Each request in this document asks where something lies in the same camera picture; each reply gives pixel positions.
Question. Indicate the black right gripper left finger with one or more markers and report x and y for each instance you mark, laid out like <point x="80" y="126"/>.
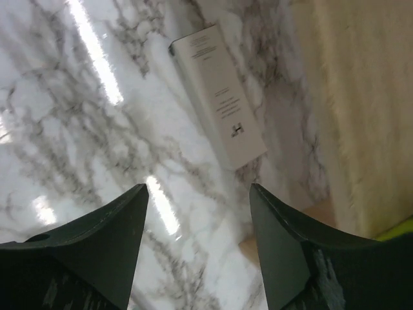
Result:
<point x="88" y="263"/>

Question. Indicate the light wooden shelf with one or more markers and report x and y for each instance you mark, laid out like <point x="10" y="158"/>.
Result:
<point x="352" y="60"/>

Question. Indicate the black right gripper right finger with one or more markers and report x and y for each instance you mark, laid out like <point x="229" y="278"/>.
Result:
<point x="306" y="264"/>

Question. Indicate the green black Gillette box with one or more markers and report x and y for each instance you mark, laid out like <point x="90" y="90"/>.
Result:
<point x="399" y="230"/>

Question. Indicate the small white H box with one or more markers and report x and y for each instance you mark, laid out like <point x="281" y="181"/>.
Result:
<point x="218" y="97"/>

